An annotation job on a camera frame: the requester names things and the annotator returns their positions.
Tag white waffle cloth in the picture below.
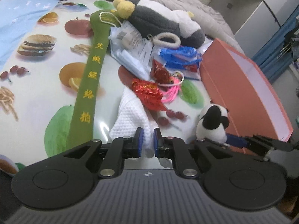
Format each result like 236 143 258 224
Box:
109 87 158 158

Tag small panda plush toy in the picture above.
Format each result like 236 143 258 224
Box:
196 104 229 144

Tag red foil candy wrapper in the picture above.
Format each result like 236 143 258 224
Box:
131 78 168 111

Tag pink tassel charm toy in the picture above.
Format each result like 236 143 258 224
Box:
158 70 184 103

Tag red printed sachet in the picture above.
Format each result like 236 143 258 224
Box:
150 59 172 86

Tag orange cardboard box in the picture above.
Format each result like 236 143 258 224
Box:
200 39 293 142

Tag blue curtain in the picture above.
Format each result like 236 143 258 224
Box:
251 9 298 83

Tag blue plastic snack bag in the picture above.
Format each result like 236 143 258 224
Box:
157 46 203 80

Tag clear plastic bag with mask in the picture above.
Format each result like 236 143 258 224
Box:
108 21 154 81

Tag fruit print plastic tablecloth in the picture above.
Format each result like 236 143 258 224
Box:
1 0 210 176

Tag hanging clothes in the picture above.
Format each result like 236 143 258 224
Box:
277 25 298 61

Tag grey white penguin plush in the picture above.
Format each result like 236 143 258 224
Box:
113 0 205 48

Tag white wardrobe cabinet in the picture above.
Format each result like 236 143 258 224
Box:
209 0 298 58

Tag fluffy white ring keychain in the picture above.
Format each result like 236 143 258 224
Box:
147 32 181 49

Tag green embroidered fabric strap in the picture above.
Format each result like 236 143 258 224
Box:
66 9 122 150

